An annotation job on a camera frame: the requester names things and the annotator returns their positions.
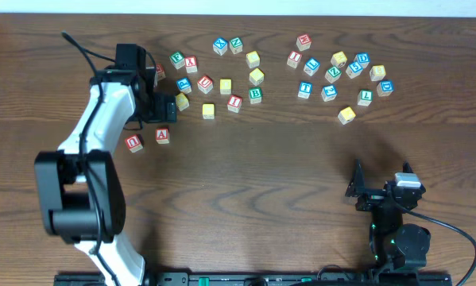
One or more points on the blue 5 block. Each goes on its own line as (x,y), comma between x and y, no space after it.
(354,69)

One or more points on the yellow K block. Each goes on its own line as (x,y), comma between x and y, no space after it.
(346,115)

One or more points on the red A block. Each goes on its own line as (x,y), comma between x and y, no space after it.
(162,136)

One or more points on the yellow 8 block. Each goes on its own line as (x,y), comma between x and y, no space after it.
(377,73)

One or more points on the blue d block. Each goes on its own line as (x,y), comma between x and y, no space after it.
(363,59)
(385,88)

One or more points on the blue D block right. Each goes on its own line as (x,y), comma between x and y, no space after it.
(385,88)

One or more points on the red I block right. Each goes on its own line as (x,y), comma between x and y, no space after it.
(294,59)

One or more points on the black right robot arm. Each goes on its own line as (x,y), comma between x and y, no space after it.
(397,246)

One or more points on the yellow O block middle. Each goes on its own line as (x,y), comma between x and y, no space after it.
(225,86)

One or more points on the blue X block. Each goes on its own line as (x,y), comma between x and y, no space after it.
(220,46)

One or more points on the red G block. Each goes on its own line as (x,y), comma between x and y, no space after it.
(160,72)

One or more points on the yellow O block front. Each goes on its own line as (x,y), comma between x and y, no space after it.
(208,111)

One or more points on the red u block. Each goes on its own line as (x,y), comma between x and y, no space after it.
(133,143)
(205,84)

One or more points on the yellow block lower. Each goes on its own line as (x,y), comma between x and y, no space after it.
(256,76)

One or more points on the red block top right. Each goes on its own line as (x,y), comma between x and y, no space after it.
(303,42)

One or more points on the green F block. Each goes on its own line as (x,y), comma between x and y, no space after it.
(177,60)

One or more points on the green 7 block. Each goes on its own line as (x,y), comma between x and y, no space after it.
(365,97)

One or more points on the red U block middle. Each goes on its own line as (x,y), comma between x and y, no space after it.
(205,84)

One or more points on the blue P block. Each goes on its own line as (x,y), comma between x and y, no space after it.
(184,85)

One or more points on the yellow block soccer side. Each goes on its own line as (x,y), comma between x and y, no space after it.
(339,59)

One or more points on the yellow block by P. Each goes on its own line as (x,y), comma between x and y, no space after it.
(182,102)

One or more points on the blue D block upper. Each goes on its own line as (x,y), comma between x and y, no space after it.
(363,59)

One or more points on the green B block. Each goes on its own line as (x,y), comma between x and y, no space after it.
(255,95)

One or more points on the red Y block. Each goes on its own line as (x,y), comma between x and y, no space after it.
(191,64)

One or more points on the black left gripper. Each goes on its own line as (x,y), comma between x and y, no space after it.
(168,108)

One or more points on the green Z block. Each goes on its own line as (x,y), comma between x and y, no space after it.
(333,74)

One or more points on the blue L block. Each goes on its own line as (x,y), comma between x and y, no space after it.
(312,66)

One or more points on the green N block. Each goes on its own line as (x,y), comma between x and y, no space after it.
(236,45)

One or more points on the yellow block upper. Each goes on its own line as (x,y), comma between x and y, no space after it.
(253,59)

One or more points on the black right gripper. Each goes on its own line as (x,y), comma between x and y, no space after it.
(375,195)

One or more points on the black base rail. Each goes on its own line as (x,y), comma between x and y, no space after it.
(275,279)

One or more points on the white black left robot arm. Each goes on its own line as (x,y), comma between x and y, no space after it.
(81,197)

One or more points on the red I block left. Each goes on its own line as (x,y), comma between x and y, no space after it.
(234,104)

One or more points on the red i block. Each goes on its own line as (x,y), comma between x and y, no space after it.
(234,104)
(294,59)

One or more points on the red U block near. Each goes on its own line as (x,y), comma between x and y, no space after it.
(133,143)

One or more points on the blue 2 block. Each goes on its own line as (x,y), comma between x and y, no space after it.
(329,93)

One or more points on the yellow o block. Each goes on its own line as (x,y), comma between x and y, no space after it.
(225,86)
(208,111)

